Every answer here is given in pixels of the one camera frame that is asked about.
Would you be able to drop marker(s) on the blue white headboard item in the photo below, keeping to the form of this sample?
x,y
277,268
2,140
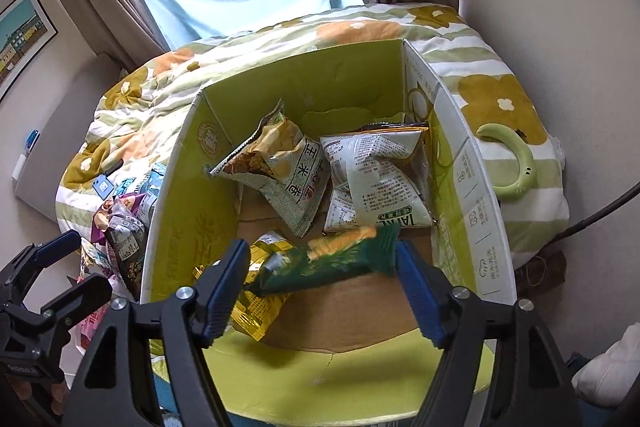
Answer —
x,y
30,142

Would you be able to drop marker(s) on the yellow foil snack packet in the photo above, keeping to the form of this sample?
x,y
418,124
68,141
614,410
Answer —
x,y
252,314

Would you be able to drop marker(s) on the white triangular snack bag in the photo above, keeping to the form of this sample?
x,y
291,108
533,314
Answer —
x,y
379,177

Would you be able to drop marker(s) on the maroon white snack bag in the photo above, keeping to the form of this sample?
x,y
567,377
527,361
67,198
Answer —
x,y
126,238

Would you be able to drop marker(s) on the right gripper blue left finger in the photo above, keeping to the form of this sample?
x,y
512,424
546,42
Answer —
x,y
218,288

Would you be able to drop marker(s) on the framed houses picture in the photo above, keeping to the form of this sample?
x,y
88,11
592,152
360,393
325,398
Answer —
x,y
26,29

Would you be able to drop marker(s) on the purple snack bag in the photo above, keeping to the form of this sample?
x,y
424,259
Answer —
x,y
119,206

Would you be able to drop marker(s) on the grey headboard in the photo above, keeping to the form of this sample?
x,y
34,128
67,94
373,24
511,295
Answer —
x,y
62,135

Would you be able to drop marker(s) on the dark green snack packet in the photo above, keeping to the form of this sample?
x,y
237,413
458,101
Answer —
x,y
328,260

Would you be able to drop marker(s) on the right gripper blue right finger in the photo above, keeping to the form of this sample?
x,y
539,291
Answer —
x,y
427,290

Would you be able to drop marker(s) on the pink snack bag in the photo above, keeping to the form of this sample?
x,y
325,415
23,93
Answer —
x,y
87,327

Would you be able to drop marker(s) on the blue seal snack bag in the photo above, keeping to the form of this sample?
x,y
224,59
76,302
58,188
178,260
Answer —
x,y
149,186

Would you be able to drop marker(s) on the blue patterned table cloth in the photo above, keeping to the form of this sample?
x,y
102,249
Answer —
x,y
171,417

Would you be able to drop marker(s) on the corn snack bag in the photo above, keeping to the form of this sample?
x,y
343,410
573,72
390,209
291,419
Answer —
x,y
284,165

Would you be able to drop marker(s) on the blue card tag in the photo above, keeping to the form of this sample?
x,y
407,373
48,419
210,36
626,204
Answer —
x,y
103,186

